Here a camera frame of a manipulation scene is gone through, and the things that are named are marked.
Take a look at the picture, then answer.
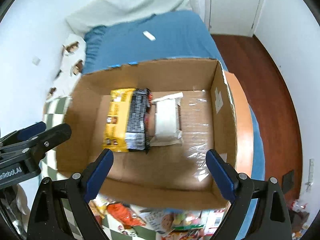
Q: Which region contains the red white strip packet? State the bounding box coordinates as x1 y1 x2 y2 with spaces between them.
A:
204 209 225 235

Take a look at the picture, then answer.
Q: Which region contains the orange panda snack bag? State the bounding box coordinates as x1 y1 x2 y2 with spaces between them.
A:
161 230 204 240

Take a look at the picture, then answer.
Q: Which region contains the orange chip bag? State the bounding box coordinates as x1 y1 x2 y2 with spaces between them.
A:
106 203 146 226

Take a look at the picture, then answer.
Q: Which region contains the small cartoon face packet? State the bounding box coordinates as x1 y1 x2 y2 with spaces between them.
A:
118 225 138 237

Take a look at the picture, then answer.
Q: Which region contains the yellow black snack bag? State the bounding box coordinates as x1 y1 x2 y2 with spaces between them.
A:
102 88 152 153

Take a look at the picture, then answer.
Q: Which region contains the white cookie packet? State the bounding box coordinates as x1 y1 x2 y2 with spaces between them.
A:
139 211 174 236

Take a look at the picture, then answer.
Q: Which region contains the white wafer packet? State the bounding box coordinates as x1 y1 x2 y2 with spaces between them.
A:
150 92 183 147

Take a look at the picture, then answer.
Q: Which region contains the colourful candy ball bag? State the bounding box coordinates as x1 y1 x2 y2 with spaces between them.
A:
172 211 204 231

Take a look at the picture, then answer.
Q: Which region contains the green white checkered blanket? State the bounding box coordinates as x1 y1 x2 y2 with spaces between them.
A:
39 96 241 240

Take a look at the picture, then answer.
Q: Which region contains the floor socket plate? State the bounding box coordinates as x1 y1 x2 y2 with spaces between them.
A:
281 170 295 194

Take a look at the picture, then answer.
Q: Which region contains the bear print pillow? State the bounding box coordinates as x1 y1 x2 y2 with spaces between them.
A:
46 34 86 102

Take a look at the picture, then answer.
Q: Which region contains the blue bed sheet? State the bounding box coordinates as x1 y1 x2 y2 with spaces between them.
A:
81 10 266 240

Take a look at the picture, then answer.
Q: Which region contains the white door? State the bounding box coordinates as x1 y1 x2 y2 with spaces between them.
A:
204 0 264 37

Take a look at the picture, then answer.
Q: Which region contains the wall switch plate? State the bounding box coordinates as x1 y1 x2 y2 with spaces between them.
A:
32 56 41 66

